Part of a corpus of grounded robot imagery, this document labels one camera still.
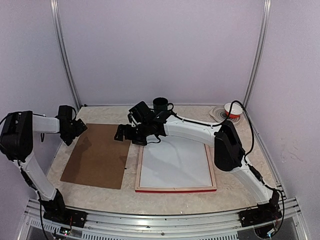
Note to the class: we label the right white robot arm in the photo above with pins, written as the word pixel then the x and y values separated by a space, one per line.
pixel 229 154

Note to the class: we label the left aluminium post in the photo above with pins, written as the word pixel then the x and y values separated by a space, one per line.
pixel 54 6

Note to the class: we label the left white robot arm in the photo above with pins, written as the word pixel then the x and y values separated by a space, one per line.
pixel 17 144

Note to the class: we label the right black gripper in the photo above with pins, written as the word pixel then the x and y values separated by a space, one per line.
pixel 128 134

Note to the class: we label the aluminium post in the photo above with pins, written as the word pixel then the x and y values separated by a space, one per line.
pixel 54 6
pixel 259 51

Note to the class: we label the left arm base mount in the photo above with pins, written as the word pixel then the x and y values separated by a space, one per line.
pixel 70 217

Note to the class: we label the dark green mug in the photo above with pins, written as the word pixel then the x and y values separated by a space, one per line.
pixel 161 104

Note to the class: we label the orange and white bowl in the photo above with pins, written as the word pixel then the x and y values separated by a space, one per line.
pixel 233 110

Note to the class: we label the cat and books photo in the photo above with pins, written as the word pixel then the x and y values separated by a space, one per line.
pixel 175 165

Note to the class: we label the right aluminium post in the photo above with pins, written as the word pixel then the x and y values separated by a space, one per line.
pixel 259 51

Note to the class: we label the brown cardboard backing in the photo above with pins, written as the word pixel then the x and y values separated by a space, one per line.
pixel 97 160

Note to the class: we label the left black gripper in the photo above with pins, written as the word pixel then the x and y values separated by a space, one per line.
pixel 81 127

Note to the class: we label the white patterned plate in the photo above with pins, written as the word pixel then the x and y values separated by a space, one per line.
pixel 219 115

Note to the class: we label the aluminium front rail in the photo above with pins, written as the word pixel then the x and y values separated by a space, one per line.
pixel 103 225

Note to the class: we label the red wooden picture frame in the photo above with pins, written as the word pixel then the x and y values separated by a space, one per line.
pixel 175 188

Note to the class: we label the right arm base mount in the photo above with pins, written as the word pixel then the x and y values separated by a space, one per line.
pixel 260 216

